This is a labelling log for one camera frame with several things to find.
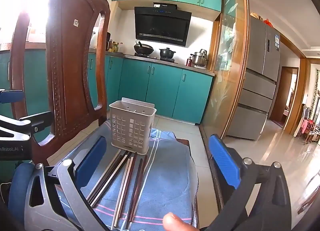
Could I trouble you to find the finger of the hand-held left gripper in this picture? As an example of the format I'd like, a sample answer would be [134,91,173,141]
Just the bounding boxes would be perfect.
[0,89,25,104]
[0,111,52,140]

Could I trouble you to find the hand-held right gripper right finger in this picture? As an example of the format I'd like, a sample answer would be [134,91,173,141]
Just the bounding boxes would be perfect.
[208,134,293,231]

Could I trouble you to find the black wok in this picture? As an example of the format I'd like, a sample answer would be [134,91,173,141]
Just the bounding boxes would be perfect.
[133,41,155,55]

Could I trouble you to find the stainless steel pot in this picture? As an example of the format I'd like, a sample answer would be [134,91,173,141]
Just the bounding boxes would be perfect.
[190,49,209,67]

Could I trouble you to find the wooden interior door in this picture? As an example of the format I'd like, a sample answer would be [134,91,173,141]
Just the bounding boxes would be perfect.
[270,66,300,129]

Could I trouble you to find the carved wooden chair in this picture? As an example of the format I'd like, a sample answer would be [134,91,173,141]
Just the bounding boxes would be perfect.
[10,0,200,231]

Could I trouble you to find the black lidded pot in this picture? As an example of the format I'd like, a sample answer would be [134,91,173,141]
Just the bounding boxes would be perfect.
[159,48,177,60]

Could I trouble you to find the gas stove top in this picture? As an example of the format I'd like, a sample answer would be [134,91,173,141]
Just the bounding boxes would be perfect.
[126,53,175,62]

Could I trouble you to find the distant wooden chair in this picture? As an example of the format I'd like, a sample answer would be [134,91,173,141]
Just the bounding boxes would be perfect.
[296,106,320,147]

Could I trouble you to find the silver refrigerator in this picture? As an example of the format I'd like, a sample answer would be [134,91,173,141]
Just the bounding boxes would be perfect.
[226,17,281,142]

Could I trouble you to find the green leaf garland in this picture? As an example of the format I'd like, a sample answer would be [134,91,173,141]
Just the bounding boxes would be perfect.
[310,69,320,112]

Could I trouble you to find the pile of mixed chopsticks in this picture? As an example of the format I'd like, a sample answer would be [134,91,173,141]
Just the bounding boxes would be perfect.
[86,150,150,231]

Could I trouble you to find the blue striped towel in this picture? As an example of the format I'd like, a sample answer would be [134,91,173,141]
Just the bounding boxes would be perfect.
[54,119,199,231]

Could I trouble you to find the teal lower kitchen cabinets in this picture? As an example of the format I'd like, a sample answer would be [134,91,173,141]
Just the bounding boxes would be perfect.
[0,46,215,144]

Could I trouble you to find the black range hood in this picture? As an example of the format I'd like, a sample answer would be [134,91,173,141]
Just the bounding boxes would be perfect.
[134,2,192,47]

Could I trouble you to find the condiment bottles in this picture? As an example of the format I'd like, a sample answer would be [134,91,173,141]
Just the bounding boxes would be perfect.
[111,41,124,53]

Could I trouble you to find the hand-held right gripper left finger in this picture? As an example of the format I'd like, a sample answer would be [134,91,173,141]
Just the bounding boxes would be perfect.
[24,136,112,231]

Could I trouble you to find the white plastic utensil holder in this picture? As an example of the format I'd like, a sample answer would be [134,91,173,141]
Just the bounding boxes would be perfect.
[109,97,157,155]

